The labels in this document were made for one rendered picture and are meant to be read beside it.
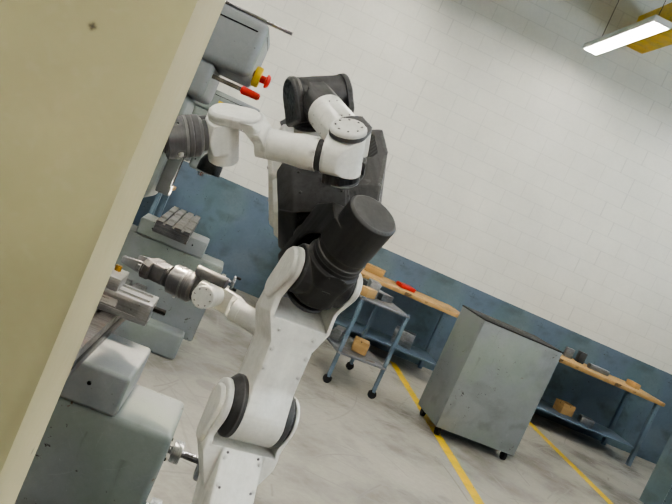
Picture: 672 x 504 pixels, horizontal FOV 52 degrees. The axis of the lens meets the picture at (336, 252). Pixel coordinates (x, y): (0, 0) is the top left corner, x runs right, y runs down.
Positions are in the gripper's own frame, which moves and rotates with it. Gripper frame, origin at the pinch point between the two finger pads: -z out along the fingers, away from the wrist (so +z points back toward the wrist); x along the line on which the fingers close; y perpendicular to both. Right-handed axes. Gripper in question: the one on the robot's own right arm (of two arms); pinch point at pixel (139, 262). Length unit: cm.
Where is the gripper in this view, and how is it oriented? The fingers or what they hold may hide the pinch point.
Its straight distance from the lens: 207.8
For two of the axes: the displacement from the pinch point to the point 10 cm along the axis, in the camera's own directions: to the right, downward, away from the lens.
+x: -1.5, 0.1, -9.9
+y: -4.0, 9.1, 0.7
